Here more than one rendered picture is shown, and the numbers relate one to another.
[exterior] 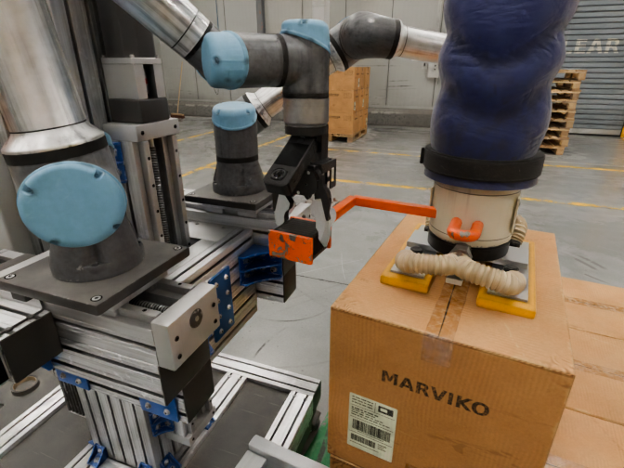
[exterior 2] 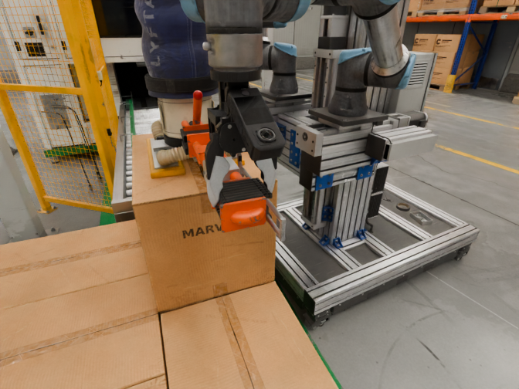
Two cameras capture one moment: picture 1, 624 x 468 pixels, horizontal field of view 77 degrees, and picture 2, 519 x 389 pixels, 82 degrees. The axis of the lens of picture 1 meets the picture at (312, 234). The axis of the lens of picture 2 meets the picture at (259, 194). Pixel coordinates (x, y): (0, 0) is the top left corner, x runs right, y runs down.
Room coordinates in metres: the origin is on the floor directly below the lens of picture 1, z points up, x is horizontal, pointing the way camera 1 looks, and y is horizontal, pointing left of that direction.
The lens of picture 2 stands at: (1.66, -0.92, 1.33)
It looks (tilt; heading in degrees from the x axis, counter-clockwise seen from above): 29 degrees down; 133
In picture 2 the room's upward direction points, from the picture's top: straight up
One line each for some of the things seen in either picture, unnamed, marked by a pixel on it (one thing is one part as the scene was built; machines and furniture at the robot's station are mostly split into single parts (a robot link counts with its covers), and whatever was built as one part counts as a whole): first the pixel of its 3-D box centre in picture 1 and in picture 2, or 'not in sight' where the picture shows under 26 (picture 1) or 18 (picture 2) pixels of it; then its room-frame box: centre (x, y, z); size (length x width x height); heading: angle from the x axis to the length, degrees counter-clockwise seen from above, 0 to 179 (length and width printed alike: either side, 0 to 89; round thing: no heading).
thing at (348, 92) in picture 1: (337, 92); not in sight; (8.40, -0.52, 0.87); 1.21 x 1.02 x 1.74; 159
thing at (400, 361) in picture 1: (450, 333); (198, 202); (0.81, -0.35, 0.74); 0.60 x 0.40 x 0.40; 153
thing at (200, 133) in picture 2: not in sight; (201, 139); (1.02, -0.46, 1.07); 0.10 x 0.08 x 0.06; 63
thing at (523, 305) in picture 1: (510, 264); (162, 150); (0.76, -0.43, 0.97); 0.34 x 0.10 x 0.05; 153
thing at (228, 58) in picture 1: (240, 60); not in sight; (0.64, 0.11, 1.37); 0.11 x 0.11 x 0.08; 27
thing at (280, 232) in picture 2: not in sight; (256, 184); (1.31, -0.56, 1.07); 0.31 x 0.03 x 0.05; 153
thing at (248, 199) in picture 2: not in sight; (236, 203); (1.33, -0.63, 1.07); 0.08 x 0.07 x 0.05; 153
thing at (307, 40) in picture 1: (304, 60); not in sight; (0.67, 0.01, 1.37); 0.09 x 0.08 x 0.11; 117
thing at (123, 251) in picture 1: (94, 236); (283, 81); (0.63, 0.38, 1.09); 0.15 x 0.15 x 0.10
